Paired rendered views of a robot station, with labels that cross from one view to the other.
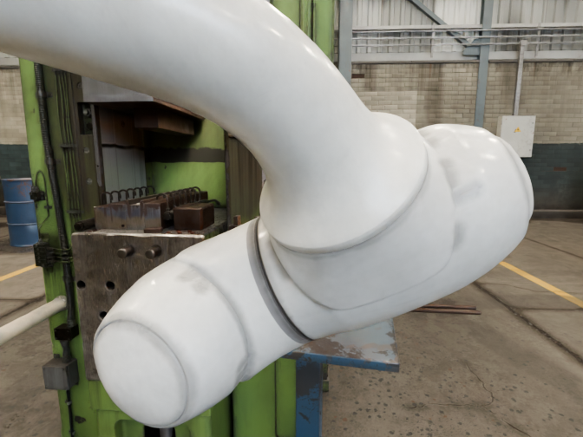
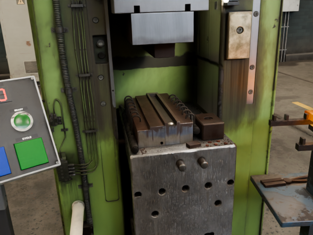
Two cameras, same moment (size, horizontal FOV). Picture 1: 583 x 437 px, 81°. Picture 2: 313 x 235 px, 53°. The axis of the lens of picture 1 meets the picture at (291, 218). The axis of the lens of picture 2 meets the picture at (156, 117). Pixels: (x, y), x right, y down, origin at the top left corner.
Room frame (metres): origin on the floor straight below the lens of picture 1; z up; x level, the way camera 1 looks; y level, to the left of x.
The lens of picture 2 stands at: (0.00, 0.76, 1.38)
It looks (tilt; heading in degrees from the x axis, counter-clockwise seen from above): 19 degrees down; 345
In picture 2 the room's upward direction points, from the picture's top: 2 degrees counter-clockwise
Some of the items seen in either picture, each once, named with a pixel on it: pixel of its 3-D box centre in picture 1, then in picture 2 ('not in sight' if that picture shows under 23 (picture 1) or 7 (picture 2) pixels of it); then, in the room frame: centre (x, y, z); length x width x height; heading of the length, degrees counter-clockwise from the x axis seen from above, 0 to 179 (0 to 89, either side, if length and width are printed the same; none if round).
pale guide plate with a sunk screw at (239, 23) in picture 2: not in sight; (238, 35); (1.08, 0.15, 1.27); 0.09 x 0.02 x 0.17; 85
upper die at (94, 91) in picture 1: (153, 97); (151, 25); (1.19, 0.46, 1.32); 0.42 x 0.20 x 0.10; 175
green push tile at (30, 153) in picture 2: not in sight; (31, 153); (0.86, 0.90, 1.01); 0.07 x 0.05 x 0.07; 110
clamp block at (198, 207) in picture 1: (194, 216); (208, 126); (1.02, 0.29, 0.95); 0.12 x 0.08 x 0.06; 175
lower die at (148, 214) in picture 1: (160, 205); (154, 115); (1.19, 0.46, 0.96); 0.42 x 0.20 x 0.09; 175
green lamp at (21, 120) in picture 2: not in sight; (22, 121); (0.90, 0.92, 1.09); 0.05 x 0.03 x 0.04; 85
